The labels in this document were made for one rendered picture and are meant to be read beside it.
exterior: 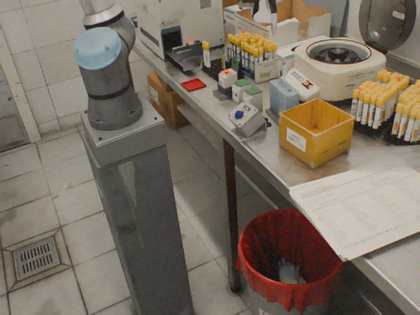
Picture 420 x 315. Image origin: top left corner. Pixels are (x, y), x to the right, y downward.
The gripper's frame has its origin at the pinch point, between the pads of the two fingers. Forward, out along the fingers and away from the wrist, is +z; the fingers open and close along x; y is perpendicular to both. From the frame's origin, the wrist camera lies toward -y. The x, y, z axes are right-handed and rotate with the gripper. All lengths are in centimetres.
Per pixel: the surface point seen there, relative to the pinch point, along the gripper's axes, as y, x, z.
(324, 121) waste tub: -7.8, 21.0, 20.9
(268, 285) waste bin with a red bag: 14, 32, 69
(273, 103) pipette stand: 0.2, 5.5, 21.9
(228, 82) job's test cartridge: 8.8, -10.3, 20.7
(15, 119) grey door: 115, -156, 94
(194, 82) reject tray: 16.9, -24.6, 25.9
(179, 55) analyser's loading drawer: 18.5, -37.6, 20.8
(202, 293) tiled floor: 31, -1, 112
